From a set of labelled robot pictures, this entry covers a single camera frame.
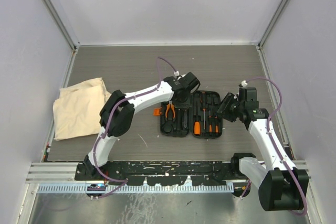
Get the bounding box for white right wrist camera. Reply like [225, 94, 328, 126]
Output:
[238, 80, 248, 88]

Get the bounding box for beige cloth bag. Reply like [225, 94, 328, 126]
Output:
[53, 78, 111, 141]

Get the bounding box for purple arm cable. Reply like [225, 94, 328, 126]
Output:
[93, 56, 182, 200]
[240, 77, 308, 216]

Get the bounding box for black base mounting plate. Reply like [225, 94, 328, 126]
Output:
[74, 160, 261, 186]

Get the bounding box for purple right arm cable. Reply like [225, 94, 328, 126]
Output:
[240, 77, 308, 216]

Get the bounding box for orange small tool piece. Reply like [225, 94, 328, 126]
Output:
[153, 108, 162, 116]

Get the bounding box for white slotted cable duct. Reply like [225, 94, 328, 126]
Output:
[37, 183, 234, 195]

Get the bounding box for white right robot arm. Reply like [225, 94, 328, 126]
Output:
[217, 87, 309, 215]

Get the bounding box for small black orange screwdriver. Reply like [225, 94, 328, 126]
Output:
[208, 110, 213, 134]

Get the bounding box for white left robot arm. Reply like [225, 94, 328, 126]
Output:
[83, 72, 200, 182]

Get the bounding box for orange black slim screwdriver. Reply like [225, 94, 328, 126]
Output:
[215, 113, 219, 134]

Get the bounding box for orange handled stubby screwdriver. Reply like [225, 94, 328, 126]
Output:
[194, 121, 201, 135]

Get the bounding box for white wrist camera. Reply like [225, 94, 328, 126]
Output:
[174, 70, 180, 78]
[238, 80, 248, 88]

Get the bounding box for black handled large screwdriver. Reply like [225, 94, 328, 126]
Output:
[201, 92, 206, 129]

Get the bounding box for orange black pliers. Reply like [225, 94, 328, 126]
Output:
[165, 101, 176, 122]

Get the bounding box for black plastic tool case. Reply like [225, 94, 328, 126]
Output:
[159, 91, 223, 139]

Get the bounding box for black handled claw hammer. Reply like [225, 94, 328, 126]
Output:
[183, 108, 188, 130]

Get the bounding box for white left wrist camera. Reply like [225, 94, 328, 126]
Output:
[174, 70, 180, 78]

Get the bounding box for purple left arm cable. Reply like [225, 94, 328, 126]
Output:
[93, 56, 182, 200]

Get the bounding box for aluminium front rail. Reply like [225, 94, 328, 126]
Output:
[25, 159, 312, 183]

